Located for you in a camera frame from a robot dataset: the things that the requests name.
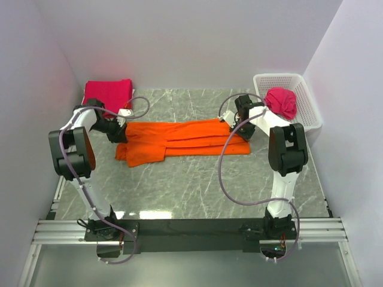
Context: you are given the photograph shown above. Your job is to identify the orange t shirt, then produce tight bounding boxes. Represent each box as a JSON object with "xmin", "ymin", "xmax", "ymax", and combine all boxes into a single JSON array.
[{"xmin": 115, "ymin": 119, "xmax": 251, "ymax": 167}]

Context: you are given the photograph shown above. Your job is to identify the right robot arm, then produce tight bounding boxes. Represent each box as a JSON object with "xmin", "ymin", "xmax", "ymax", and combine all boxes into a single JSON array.
[{"xmin": 230, "ymin": 93, "xmax": 308, "ymax": 237}]

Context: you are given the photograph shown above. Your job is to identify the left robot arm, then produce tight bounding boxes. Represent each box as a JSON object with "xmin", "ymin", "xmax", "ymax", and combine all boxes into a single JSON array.
[{"xmin": 48, "ymin": 98, "xmax": 127, "ymax": 239}]

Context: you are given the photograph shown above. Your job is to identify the folded crimson t shirt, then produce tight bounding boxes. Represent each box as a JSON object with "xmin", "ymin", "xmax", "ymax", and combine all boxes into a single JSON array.
[{"xmin": 83, "ymin": 79, "xmax": 133, "ymax": 113}]

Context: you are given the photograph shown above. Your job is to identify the crumpled crimson t shirt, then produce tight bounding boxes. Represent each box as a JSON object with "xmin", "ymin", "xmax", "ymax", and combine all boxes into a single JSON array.
[{"xmin": 265, "ymin": 87, "xmax": 297, "ymax": 120}]

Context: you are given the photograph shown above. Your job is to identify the white plastic basket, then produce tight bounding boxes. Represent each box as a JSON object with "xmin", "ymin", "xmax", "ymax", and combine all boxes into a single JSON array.
[{"xmin": 253, "ymin": 73, "xmax": 323, "ymax": 132}]

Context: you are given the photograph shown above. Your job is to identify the black base beam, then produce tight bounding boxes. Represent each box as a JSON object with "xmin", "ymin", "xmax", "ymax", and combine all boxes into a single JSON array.
[{"xmin": 84, "ymin": 218, "xmax": 297, "ymax": 254}]

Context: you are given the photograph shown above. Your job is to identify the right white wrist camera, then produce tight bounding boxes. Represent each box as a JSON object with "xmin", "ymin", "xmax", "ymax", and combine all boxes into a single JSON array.
[{"xmin": 218, "ymin": 111, "xmax": 238, "ymax": 127}]

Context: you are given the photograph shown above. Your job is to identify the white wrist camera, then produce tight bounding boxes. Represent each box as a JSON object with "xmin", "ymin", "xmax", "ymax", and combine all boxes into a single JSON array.
[
  {"xmin": 116, "ymin": 109, "xmax": 134, "ymax": 127},
  {"xmin": 218, "ymin": 111, "xmax": 238, "ymax": 127}
]

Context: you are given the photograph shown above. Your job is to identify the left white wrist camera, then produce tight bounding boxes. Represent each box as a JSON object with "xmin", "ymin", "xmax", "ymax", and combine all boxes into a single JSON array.
[{"xmin": 116, "ymin": 109, "xmax": 134, "ymax": 127}]

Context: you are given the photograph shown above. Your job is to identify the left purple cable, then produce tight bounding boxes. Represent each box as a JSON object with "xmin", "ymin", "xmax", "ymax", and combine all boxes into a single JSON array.
[{"xmin": 58, "ymin": 97, "xmax": 150, "ymax": 265}]

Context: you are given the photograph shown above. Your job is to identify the aluminium rail frame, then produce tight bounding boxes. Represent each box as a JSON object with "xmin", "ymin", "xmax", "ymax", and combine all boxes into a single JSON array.
[{"xmin": 19, "ymin": 190, "xmax": 361, "ymax": 286}]

